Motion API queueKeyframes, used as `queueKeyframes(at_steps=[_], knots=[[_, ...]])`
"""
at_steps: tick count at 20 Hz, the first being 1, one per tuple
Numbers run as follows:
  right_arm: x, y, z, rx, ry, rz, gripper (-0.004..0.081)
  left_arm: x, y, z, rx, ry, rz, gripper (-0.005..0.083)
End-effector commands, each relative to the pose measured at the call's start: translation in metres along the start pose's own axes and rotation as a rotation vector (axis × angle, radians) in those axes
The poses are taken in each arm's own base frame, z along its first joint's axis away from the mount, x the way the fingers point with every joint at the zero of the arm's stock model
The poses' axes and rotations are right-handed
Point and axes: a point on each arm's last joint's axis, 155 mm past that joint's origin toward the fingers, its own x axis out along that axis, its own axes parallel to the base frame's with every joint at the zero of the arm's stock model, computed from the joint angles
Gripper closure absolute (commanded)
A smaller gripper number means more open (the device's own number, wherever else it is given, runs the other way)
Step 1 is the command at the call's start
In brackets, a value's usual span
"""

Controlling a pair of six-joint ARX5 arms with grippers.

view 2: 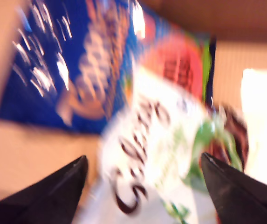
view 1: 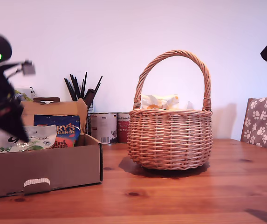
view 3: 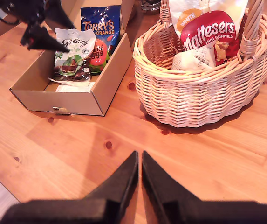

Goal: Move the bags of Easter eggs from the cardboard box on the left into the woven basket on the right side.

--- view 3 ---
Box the red white Maltesers bag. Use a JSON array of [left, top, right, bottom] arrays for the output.
[[168, 0, 249, 68]]

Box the brown cardboard box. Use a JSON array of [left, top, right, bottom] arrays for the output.
[[9, 0, 134, 117]]

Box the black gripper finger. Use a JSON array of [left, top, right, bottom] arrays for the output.
[[83, 150, 139, 224], [142, 150, 203, 224], [20, 24, 70, 53], [43, 0, 76, 30]]

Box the blue Terry's mini eggs bag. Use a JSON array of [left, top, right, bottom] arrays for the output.
[[80, 5, 122, 76]]

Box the chrome wire utensil holder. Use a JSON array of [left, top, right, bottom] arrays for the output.
[[140, 0, 162, 12]]

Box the woven wicker basket with handle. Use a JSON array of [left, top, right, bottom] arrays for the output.
[[132, 0, 267, 128]]

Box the white paper sheet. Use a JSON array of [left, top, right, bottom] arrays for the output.
[[55, 81, 96, 93]]

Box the white Galaxy egg bag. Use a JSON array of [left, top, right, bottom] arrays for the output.
[[53, 28, 97, 82]]

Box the white candy bag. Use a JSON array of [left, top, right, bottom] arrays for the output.
[[171, 46, 217, 71]]

